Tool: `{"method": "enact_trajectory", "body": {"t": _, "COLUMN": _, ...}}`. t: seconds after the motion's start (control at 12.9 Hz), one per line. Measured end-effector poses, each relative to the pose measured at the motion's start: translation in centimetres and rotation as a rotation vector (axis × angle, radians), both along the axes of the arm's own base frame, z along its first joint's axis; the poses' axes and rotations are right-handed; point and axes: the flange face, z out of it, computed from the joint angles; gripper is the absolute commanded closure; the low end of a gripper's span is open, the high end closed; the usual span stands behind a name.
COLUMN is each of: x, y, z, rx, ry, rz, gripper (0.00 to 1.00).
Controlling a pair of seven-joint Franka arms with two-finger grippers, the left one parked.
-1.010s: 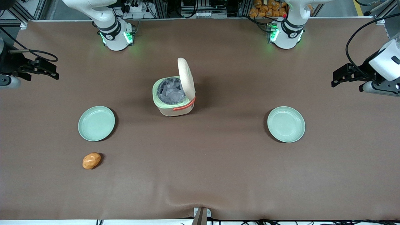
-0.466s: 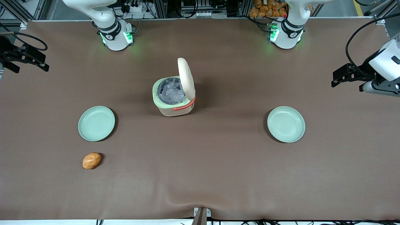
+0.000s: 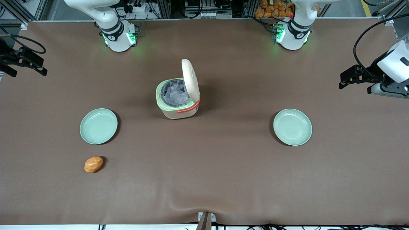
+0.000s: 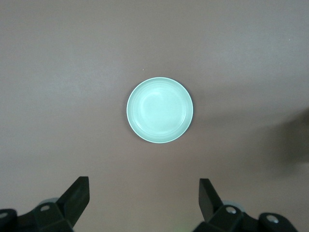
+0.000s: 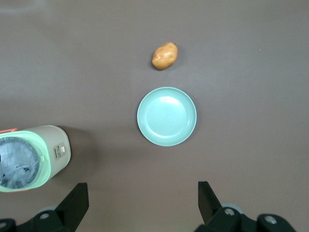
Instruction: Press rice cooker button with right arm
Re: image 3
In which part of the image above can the white power strip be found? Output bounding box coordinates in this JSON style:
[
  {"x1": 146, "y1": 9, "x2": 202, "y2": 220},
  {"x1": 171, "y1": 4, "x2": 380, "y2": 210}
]
[{"x1": 126, "y1": 2, "x2": 151, "y2": 14}]

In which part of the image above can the beige rice cooker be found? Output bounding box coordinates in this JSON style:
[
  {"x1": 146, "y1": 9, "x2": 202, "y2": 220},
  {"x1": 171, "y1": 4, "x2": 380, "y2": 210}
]
[{"x1": 156, "y1": 58, "x2": 201, "y2": 120}]

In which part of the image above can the metal mounting bracket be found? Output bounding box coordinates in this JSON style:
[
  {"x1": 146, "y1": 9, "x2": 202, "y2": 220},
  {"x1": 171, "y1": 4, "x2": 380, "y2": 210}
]
[{"x1": 198, "y1": 211, "x2": 217, "y2": 222}]

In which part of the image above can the orange-brown bread roll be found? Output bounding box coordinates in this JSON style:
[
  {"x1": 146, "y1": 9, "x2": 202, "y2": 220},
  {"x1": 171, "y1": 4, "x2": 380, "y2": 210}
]
[{"x1": 84, "y1": 156, "x2": 104, "y2": 174}]

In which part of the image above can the crumpled clear plastic liner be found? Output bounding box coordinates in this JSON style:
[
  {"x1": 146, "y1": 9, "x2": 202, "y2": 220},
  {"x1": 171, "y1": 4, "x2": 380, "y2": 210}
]
[{"x1": 160, "y1": 79, "x2": 190, "y2": 107}]

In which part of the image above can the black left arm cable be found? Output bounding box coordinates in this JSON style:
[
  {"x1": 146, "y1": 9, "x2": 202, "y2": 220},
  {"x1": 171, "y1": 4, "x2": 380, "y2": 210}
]
[{"x1": 353, "y1": 13, "x2": 409, "y2": 76}]

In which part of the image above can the aluminium frame strut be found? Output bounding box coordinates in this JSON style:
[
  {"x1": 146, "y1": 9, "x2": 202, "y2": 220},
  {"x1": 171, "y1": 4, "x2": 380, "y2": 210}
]
[{"x1": 0, "y1": 0, "x2": 49, "y2": 28}]

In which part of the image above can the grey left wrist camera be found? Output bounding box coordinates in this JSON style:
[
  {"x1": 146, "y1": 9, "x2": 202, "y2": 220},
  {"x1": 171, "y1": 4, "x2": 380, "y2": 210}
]
[{"x1": 367, "y1": 82, "x2": 409, "y2": 99}]

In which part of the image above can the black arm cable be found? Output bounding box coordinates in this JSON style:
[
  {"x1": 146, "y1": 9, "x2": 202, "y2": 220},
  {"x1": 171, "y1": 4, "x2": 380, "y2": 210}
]
[
  {"x1": 353, "y1": 13, "x2": 409, "y2": 76},
  {"x1": 10, "y1": 33, "x2": 47, "y2": 54}
]

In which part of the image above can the brown camera pole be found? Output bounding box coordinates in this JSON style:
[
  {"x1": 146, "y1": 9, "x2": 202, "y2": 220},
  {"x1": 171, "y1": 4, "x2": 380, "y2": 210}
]
[{"x1": 196, "y1": 212, "x2": 212, "y2": 230}]

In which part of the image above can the green plate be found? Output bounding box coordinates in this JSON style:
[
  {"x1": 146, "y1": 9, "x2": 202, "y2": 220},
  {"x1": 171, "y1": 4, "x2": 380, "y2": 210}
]
[
  {"x1": 273, "y1": 109, "x2": 313, "y2": 147},
  {"x1": 80, "y1": 108, "x2": 118, "y2": 145}
]

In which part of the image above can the white terminal strip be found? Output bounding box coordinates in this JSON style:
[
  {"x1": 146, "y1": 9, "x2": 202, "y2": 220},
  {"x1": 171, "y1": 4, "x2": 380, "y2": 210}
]
[{"x1": 185, "y1": 10, "x2": 233, "y2": 19}]

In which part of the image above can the brown table mat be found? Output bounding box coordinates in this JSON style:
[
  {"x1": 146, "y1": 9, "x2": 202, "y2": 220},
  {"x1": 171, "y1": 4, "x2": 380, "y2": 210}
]
[{"x1": 0, "y1": 19, "x2": 409, "y2": 226}]

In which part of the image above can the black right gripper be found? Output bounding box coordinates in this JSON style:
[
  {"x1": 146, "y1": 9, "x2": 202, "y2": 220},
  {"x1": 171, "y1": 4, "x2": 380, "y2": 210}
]
[{"x1": 0, "y1": 38, "x2": 48, "y2": 77}]

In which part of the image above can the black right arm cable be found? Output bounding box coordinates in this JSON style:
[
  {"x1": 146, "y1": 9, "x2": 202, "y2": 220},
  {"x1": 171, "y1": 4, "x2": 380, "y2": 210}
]
[{"x1": 10, "y1": 33, "x2": 47, "y2": 54}]

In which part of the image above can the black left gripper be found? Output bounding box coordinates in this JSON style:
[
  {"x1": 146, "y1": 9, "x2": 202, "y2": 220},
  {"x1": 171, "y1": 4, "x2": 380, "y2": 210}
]
[{"x1": 338, "y1": 57, "x2": 389, "y2": 90}]

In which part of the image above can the bag of orange bread rolls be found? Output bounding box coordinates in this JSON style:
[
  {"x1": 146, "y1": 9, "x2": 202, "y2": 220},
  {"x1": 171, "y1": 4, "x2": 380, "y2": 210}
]
[{"x1": 254, "y1": 0, "x2": 295, "y2": 19}]

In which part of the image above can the orange rice cooker handle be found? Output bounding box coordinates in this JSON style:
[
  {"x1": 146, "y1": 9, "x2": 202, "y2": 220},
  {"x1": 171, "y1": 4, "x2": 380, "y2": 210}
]
[{"x1": 177, "y1": 98, "x2": 201, "y2": 114}]

